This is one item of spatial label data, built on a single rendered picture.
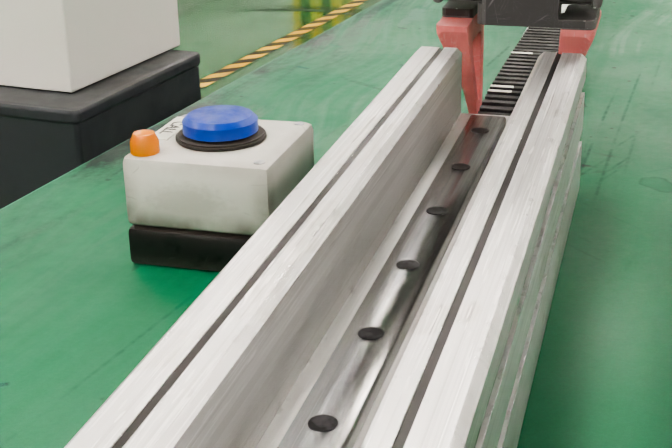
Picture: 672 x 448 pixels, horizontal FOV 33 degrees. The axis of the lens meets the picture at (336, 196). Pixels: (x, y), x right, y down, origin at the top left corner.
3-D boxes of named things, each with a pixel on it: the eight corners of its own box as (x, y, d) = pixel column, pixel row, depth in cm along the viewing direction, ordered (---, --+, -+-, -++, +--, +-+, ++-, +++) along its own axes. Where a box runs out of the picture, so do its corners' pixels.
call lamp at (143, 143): (138, 146, 60) (136, 124, 59) (164, 148, 59) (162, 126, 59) (125, 155, 58) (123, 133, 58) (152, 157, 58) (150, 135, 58)
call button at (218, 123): (201, 135, 63) (198, 100, 63) (269, 139, 62) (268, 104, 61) (171, 158, 60) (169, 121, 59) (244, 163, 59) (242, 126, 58)
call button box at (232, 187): (188, 209, 68) (180, 107, 65) (346, 223, 65) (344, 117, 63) (129, 264, 60) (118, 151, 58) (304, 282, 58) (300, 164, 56)
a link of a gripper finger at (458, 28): (546, 145, 72) (553, -5, 68) (433, 137, 73) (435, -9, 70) (556, 113, 78) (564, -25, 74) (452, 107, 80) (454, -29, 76)
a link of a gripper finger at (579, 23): (587, 147, 71) (597, -4, 68) (473, 140, 73) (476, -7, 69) (595, 115, 77) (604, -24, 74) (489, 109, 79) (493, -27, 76)
